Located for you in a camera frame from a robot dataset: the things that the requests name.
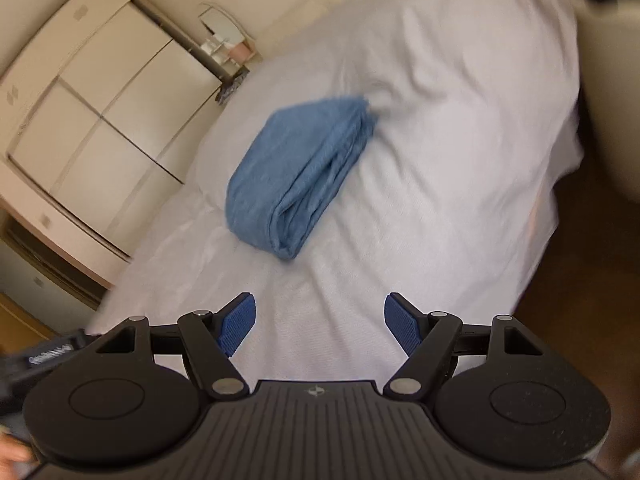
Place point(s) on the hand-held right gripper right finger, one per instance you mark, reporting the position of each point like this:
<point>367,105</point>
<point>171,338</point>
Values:
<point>402,322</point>

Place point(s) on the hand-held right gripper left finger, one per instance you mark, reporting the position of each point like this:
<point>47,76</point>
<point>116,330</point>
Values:
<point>237,322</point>

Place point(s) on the blue jeans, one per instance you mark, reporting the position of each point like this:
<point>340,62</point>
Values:
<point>295,175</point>

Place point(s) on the person's left hand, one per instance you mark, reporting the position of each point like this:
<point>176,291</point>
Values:
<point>10,452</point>

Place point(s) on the white bed blanket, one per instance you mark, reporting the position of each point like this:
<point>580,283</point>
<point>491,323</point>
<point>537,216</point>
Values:
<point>450,135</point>

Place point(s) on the cream wardrobe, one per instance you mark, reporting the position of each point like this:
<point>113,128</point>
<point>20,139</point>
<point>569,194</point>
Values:
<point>100,125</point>

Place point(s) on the pink cup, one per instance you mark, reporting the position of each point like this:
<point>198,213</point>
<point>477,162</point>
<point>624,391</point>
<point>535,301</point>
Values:
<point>242,51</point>

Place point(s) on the white nightstand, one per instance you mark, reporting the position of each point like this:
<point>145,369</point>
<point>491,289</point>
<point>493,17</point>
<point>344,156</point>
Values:
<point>225,40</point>

